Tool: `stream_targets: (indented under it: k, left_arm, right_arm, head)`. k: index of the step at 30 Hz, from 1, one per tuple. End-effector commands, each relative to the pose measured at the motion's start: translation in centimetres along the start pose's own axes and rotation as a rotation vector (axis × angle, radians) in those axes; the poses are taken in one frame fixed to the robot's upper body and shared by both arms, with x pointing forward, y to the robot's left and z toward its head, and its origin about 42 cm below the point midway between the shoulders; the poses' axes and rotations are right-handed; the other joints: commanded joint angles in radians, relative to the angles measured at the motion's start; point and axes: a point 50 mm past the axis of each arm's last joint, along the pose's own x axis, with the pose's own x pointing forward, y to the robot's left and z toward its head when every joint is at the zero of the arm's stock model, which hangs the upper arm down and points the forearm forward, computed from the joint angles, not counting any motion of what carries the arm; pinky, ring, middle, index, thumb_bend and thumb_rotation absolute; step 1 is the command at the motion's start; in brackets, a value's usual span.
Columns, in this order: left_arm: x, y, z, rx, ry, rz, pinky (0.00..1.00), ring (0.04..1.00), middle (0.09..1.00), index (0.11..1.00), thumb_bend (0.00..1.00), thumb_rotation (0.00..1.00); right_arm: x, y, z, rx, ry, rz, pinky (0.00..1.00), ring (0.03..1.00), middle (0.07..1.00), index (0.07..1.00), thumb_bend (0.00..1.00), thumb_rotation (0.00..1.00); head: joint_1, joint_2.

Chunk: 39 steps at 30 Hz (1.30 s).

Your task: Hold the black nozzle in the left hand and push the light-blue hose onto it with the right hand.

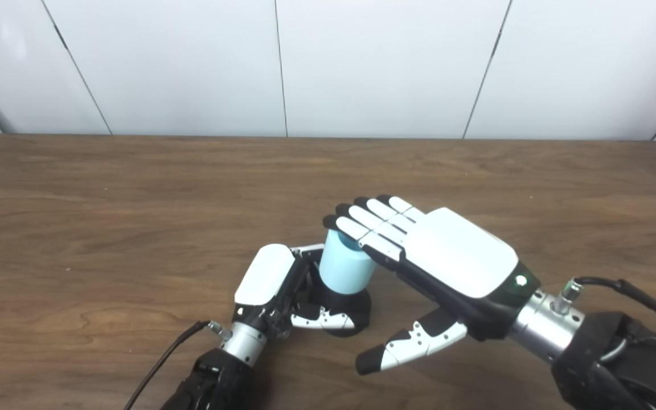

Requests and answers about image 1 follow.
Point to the black funnel-shaped nozzle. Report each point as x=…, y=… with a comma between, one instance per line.
x=345, y=304

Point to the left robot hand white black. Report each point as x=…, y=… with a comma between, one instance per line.
x=262, y=273

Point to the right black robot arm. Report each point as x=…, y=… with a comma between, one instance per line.
x=618, y=364

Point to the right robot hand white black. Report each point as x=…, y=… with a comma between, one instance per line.
x=459, y=256

